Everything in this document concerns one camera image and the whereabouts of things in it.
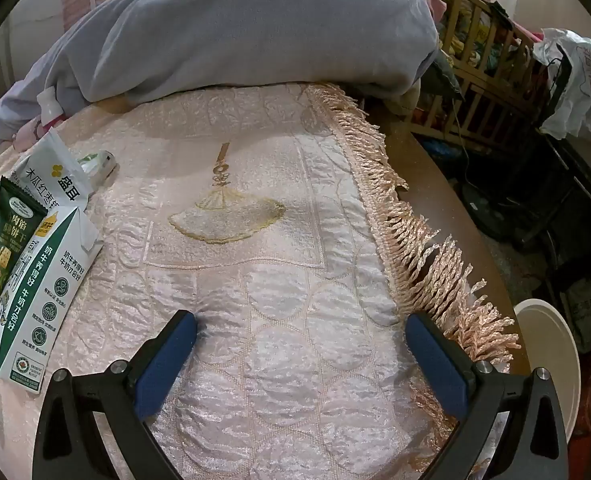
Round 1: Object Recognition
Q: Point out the small white green tube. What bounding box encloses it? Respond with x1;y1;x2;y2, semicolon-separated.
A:
78;151;118;181

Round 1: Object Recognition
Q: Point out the white plastic bucket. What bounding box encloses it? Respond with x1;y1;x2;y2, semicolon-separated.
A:
514;299;581;441

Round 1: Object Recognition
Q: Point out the pink fringed bedspread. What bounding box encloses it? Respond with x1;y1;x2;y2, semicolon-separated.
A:
0;82;521;480

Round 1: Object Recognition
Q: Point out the white plastic bag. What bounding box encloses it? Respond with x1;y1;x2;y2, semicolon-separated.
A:
533;27;591;141

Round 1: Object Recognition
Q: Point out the pink cloth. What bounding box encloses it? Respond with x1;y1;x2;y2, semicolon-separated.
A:
5;115;51;153

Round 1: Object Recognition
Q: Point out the white stand-up pouch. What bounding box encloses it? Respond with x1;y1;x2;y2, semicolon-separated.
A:
12;127;93;211

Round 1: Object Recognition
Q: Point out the dark green cracker packet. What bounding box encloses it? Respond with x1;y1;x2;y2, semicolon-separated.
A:
0;176;50;311

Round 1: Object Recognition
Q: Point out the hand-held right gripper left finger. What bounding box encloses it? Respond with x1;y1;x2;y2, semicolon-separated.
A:
32;309;198;480

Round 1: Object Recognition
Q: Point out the wooden bed frame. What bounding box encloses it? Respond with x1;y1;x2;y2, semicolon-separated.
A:
375;105;533;378

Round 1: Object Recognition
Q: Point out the white green milk carton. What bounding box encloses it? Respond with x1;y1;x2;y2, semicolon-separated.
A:
0;205;105;395

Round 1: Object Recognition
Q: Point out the wooden crib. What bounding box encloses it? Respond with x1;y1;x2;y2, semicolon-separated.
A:
405;0;536;143

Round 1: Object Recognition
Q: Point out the black desk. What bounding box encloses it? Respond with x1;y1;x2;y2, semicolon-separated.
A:
538;50;591;281

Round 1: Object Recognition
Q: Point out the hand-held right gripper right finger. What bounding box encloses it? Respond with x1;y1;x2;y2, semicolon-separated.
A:
405;311;571;480

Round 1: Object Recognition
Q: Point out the black fan base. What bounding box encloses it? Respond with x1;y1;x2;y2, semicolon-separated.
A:
463;180;526;241

